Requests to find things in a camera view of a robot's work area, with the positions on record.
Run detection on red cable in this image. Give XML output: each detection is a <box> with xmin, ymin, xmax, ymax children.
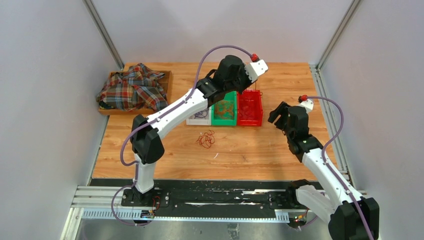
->
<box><xmin>239</xmin><ymin>89</ymin><xmax>263</xmax><ymax>121</ymax></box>

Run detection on orange cable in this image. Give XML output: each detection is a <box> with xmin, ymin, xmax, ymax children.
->
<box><xmin>213</xmin><ymin>99</ymin><xmax>237</xmax><ymax>119</ymax></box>

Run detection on red orange cables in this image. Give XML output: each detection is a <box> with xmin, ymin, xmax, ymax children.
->
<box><xmin>196</xmin><ymin>129</ymin><xmax>217</xmax><ymax>149</ymax></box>

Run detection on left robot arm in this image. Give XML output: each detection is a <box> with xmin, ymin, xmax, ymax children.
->
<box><xmin>129</xmin><ymin>55</ymin><xmax>269</xmax><ymax>207</ymax></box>

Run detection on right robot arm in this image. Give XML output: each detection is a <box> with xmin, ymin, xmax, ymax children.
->
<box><xmin>268</xmin><ymin>99</ymin><xmax>380</xmax><ymax>240</ymax></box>

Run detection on red plastic bin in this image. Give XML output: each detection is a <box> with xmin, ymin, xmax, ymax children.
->
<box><xmin>236</xmin><ymin>89</ymin><xmax>263</xmax><ymax>127</ymax></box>

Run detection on green plastic bin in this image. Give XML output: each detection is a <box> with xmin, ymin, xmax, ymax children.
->
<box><xmin>211</xmin><ymin>91</ymin><xmax>238</xmax><ymax>127</ymax></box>

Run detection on white plastic bin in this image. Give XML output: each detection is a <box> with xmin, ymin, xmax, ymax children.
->
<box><xmin>185</xmin><ymin>108</ymin><xmax>212</xmax><ymax>126</ymax></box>

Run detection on wooden tray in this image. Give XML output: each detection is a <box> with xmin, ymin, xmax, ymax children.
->
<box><xmin>98</xmin><ymin>70</ymin><xmax>174</xmax><ymax>116</ymax></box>

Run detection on plaid shirt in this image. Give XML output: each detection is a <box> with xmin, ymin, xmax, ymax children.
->
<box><xmin>95</xmin><ymin>63</ymin><xmax>169</xmax><ymax>112</ymax></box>

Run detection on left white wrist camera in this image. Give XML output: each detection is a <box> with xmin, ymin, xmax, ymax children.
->
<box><xmin>244</xmin><ymin>59</ymin><xmax>269</xmax><ymax>83</ymax></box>

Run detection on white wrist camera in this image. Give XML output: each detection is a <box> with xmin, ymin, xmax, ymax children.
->
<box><xmin>298</xmin><ymin>95</ymin><xmax>314</xmax><ymax>114</ymax></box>
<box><xmin>244</xmin><ymin>59</ymin><xmax>269</xmax><ymax>83</ymax></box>

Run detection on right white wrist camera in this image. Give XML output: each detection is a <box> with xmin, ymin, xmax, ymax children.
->
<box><xmin>298</xmin><ymin>95</ymin><xmax>314</xmax><ymax>114</ymax></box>

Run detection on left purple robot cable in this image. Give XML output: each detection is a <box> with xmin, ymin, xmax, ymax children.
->
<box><xmin>109</xmin><ymin>44</ymin><xmax>260</xmax><ymax>228</ymax></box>

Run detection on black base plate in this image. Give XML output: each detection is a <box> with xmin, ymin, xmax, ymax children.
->
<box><xmin>119</xmin><ymin>179</ymin><xmax>307</xmax><ymax>219</ymax></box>

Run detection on aluminium frame rail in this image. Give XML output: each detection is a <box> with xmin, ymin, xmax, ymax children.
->
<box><xmin>71</xmin><ymin>185</ymin><xmax>374</xmax><ymax>223</ymax></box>

